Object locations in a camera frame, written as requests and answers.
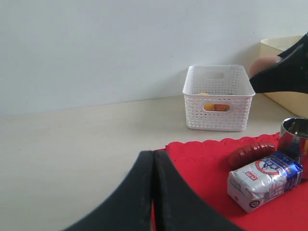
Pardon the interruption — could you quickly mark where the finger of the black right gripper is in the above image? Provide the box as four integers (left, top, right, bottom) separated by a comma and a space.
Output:
277, 33, 308, 64
249, 48, 308, 93

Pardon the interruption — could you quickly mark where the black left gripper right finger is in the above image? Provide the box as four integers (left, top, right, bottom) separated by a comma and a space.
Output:
152, 151, 242, 231

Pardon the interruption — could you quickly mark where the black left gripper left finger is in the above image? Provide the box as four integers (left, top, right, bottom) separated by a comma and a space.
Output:
65, 151, 154, 231

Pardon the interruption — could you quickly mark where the blue white milk carton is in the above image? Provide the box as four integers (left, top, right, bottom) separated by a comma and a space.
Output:
227, 151, 303, 213

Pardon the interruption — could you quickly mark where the yellow lemon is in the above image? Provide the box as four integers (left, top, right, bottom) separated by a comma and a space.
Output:
199, 92, 215, 111

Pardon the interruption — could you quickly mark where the cream plastic bin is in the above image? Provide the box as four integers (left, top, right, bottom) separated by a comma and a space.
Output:
259, 35, 308, 117

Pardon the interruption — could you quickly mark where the red scalloped table cloth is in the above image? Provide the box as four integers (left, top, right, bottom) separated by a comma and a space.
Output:
163, 133, 308, 231

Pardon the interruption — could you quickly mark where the stainless steel cup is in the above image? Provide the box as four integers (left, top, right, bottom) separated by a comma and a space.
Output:
277, 117, 308, 180

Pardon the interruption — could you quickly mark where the white perforated plastic basket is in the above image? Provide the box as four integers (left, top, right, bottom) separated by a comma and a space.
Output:
182, 64, 255, 132

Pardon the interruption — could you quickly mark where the red sausage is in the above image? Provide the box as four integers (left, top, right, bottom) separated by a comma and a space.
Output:
228, 142, 276, 169

